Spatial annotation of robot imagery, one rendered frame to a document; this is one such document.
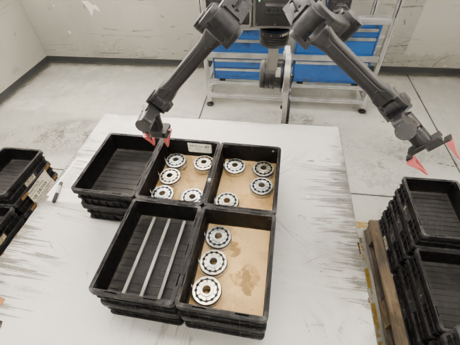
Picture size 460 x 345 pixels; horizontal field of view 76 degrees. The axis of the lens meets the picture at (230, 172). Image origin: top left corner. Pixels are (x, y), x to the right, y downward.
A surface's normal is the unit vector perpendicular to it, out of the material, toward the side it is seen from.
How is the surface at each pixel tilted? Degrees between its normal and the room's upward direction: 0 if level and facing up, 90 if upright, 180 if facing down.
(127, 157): 0
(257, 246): 0
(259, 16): 90
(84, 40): 90
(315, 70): 90
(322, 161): 0
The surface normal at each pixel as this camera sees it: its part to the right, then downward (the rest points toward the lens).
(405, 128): -0.52, 0.38
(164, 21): -0.14, 0.72
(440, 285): -0.04, -0.69
